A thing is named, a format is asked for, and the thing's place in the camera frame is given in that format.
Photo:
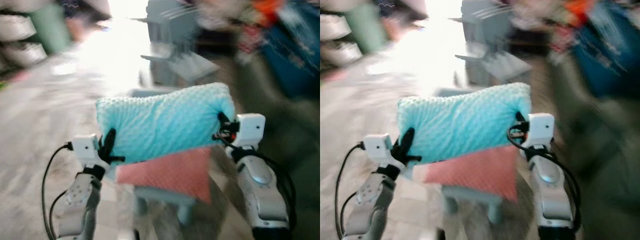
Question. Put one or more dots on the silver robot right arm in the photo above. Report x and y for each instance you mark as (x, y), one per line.
(260, 195)
(550, 200)

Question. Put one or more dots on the light blue dotted pillow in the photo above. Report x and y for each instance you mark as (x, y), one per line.
(160, 122)
(460, 122)

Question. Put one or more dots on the white shelf stack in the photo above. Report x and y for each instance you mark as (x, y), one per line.
(17, 27)
(332, 27)

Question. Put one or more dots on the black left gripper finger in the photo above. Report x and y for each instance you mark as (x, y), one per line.
(110, 140)
(117, 159)
(406, 139)
(414, 159)

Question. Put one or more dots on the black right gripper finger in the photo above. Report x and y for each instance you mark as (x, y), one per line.
(520, 117)
(222, 118)

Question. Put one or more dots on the green bin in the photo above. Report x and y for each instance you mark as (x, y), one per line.
(50, 27)
(365, 27)

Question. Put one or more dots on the blue fabric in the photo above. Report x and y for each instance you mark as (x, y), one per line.
(295, 55)
(610, 55)

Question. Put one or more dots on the pink dotted pillow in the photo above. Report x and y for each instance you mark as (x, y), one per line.
(475, 172)
(175, 172)

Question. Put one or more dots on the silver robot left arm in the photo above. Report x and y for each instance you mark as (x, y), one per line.
(367, 210)
(75, 210)

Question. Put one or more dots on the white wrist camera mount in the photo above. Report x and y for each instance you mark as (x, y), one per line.
(85, 146)
(250, 129)
(541, 129)
(376, 145)

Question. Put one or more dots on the orange cloth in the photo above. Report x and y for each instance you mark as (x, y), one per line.
(265, 7)
(580, 7)

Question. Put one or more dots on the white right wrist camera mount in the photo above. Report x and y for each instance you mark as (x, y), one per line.
(250, 129)
(541, 129)

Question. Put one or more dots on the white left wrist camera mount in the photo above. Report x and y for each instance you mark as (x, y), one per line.
(376, 145)
(85, 146)

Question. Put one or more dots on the grey plastic furniture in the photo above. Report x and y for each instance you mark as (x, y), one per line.
(482, 30)
(170, 30)

